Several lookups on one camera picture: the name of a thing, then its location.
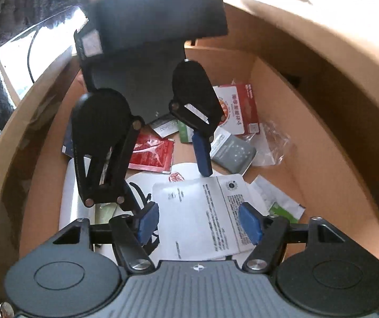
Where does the white printed sachet packet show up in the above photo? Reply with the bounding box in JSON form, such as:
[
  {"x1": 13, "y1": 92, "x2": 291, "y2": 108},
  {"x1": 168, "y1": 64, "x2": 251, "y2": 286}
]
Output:
[{"x1": 152, "y1": 174, "x2": 270, "y2": 262}]

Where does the wooden drawer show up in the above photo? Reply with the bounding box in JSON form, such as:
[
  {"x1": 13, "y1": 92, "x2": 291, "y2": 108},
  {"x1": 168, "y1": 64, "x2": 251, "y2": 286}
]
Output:
[{"x1": 0, "y1": 0, "x2": 379, "y2": 302}]

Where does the green white box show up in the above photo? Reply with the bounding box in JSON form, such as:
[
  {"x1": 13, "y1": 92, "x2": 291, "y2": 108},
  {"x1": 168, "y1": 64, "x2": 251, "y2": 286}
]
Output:
[{"x1": 177, "y1": 121, "x2": 194, "y2": 144}]

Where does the grey star-pattern packet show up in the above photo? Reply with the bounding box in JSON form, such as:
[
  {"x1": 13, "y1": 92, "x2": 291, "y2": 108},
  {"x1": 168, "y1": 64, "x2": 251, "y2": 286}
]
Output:
[{"x1": 210, "y1": 129, "x2": 257, "y2": 175}]

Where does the white green packet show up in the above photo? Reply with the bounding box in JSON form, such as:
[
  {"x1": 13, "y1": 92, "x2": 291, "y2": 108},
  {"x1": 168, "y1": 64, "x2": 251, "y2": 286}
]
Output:
[{"x1": 248, "y1": 175, "x2": 305, "y2": 223}]

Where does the white flat packet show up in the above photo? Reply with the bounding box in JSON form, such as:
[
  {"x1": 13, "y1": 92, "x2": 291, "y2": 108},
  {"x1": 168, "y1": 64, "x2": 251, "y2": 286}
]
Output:
[{"x1": 149, "y1": 114, "x2": 179, "y2": 139}]

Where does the red white box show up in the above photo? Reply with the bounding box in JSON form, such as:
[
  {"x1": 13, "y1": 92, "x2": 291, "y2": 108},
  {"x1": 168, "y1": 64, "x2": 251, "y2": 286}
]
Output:
[{"x1": 213, "y1": 83, "x2": 260, "y2": 136}]

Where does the red sachet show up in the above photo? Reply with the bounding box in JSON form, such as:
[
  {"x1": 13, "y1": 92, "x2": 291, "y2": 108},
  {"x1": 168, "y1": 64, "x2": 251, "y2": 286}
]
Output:
[{"x1": 128, "y1": 134, "x2": 174, "y2": 174}]

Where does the clear crumpled plastic bag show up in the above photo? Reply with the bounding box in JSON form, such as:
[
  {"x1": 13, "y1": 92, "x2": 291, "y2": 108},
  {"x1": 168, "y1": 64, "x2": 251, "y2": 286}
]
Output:
[{"x1": 249, "y1": 122, "x2": 291, "y2": 167}]

